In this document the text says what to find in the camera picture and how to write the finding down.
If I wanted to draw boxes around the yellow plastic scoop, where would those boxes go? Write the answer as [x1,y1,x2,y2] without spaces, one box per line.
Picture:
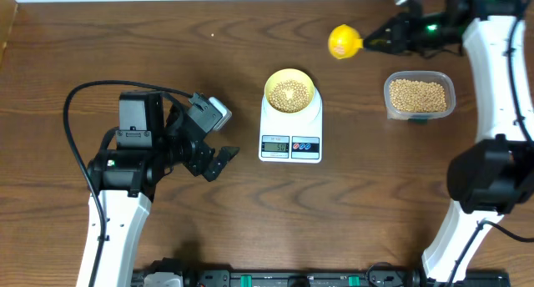
[328,24,364,59]

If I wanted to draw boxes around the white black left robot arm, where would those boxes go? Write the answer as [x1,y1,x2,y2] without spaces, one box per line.
[77,91,239,286]

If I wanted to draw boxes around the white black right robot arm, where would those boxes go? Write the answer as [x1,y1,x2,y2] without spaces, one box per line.
[363,0,533,286]

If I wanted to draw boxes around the white digital kitchen scale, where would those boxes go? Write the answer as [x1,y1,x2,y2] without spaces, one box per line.
[258,87,323,164]

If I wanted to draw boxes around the soybeans in bowl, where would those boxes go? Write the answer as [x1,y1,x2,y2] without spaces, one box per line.
[268,79,312,113]

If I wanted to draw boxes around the pale yellow bowl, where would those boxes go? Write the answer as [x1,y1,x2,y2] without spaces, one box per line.
[264,68,315,108]

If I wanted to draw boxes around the clear plastic container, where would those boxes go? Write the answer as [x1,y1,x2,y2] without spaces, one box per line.
[384,71,456,121]

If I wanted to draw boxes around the soybeans in container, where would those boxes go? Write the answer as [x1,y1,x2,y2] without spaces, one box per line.
[389,79,447,113]

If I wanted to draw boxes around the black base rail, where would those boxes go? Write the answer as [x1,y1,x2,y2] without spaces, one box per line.
[131,257,512,287]

